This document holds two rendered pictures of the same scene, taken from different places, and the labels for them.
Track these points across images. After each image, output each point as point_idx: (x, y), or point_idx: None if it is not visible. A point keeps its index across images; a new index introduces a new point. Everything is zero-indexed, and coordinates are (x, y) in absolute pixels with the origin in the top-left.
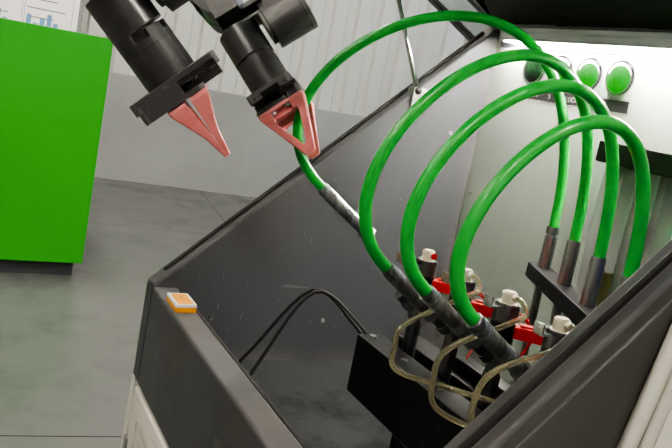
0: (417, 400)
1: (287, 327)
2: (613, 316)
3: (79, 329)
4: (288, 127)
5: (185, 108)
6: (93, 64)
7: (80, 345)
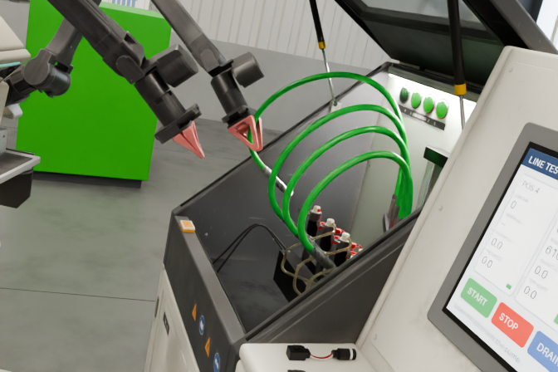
0: (300, 286)
1: (252, 242)
2: (369, 252)
3: (144, 227)
4: (247, 132)
5: (180, 136)
6: (158, 38)
7: (144, 239)
